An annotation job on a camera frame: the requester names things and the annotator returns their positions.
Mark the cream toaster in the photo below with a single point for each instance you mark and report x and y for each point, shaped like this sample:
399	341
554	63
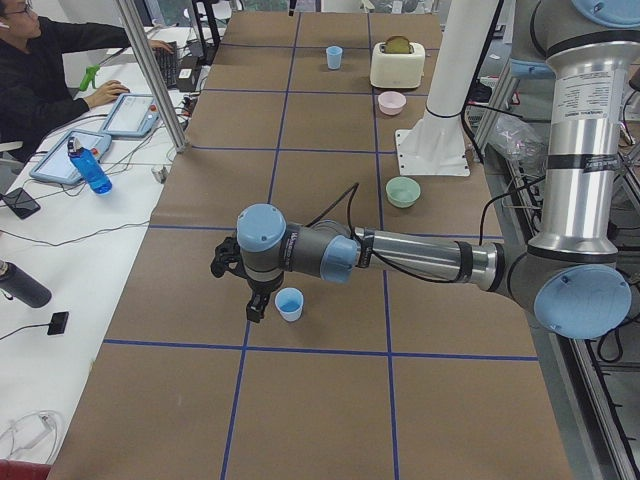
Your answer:
397	71

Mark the dark thermos bottle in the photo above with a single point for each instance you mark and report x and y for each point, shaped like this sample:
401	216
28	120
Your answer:
21	286

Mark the green bowl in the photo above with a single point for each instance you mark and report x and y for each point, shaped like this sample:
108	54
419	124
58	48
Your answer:
402	192

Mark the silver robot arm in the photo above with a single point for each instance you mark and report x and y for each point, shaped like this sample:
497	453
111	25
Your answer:
565	276

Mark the aluminium frame post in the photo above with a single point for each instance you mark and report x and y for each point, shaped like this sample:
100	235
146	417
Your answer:
151	72

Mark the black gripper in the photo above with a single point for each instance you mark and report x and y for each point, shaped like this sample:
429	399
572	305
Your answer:
262	287

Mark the teach pendant tablet far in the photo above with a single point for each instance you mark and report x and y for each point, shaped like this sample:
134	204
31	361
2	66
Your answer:
132	116

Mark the blue water bottle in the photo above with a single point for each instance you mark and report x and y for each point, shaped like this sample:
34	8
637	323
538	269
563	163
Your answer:
88	167

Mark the seated person in black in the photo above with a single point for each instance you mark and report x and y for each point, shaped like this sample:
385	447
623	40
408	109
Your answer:
35	98

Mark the blue cup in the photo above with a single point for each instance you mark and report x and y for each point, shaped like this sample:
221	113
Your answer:
334	57
289	303

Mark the pink bowl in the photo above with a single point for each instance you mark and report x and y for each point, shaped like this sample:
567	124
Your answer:
391	103

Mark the teach pendant tablet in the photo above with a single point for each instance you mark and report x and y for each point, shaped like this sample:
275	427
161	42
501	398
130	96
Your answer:
56	167
132	116

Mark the black keyboard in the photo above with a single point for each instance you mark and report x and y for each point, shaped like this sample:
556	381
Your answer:
167	62

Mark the teach pendant tablet near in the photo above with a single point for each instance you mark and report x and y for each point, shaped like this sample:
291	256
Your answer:
56	167

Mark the bread slice in toaster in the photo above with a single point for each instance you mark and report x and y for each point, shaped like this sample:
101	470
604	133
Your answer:
397	44

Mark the small black pad device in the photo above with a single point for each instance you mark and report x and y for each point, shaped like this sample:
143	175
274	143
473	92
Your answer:
58	323

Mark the black smartphone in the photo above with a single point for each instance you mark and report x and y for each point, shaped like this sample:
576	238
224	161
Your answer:
21	203

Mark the clear plastic bag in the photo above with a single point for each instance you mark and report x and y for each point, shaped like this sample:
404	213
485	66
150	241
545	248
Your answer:
519	144

